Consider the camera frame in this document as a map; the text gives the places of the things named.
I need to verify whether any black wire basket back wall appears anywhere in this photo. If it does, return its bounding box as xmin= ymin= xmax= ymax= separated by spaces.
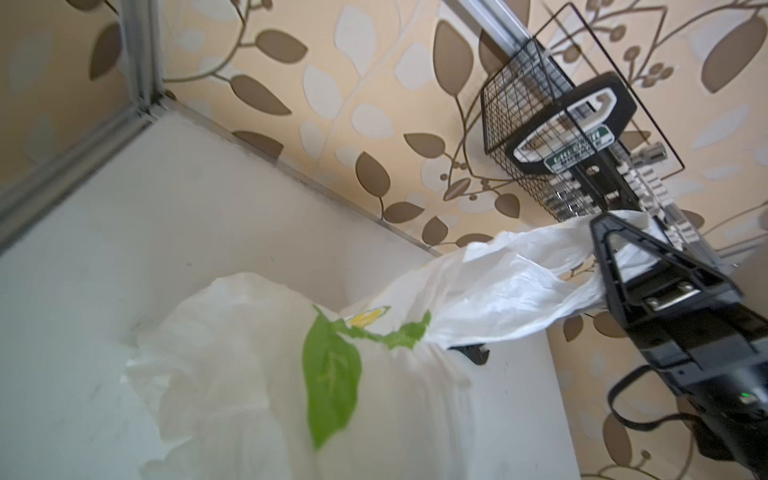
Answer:
xmin=481 ymin=1 xmax=685 ymax=221

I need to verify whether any black adjustable wrench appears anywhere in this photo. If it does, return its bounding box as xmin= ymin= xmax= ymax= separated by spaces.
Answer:
xmin=451 ymin=344 xmax=490 ymax=366

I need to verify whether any black socket set holder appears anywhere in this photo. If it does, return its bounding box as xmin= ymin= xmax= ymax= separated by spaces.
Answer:
xmin=505 ymin=71 xmax=697 ymax=241

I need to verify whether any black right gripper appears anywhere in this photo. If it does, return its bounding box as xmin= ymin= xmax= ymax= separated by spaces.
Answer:
xmin=590 ymin=212 xmax=767 ymax=474

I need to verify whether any white plastic bag lemon print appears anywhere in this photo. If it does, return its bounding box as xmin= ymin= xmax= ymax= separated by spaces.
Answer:
xmin=124 ymin=217 xmax=605 ymax=479

